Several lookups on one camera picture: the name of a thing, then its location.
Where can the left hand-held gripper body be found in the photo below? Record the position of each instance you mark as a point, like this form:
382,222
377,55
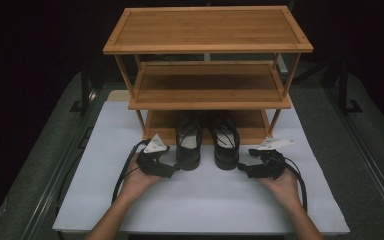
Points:
153,165

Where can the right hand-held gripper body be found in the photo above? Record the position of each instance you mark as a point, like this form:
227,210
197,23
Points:
266,165

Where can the black leather shoe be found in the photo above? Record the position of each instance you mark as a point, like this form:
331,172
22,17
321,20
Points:
189,156
226,156

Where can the wooden three-tier shoe rack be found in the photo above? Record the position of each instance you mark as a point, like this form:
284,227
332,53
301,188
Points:
206,30

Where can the person's left hand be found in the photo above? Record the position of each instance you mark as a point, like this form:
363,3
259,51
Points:
136,185

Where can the person's right hand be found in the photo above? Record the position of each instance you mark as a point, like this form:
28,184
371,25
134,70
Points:
280,188

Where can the white table mat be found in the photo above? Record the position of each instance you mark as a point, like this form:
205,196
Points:
213,206

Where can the black metal stand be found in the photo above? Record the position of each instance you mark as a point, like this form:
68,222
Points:
345,90
85,90

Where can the metal floor rail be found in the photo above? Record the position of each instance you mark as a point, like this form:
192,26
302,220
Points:
370,160
63,166

